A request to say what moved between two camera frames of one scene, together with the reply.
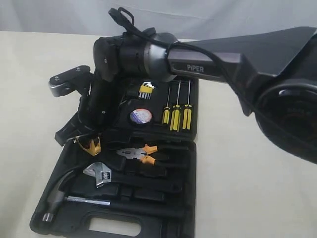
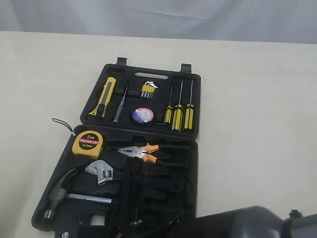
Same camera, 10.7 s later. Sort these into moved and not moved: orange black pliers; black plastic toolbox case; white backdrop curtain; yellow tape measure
Moved: yellow tape measure
Not moved: white backdrop curtain; black plastic toolbox case; orange black pliers
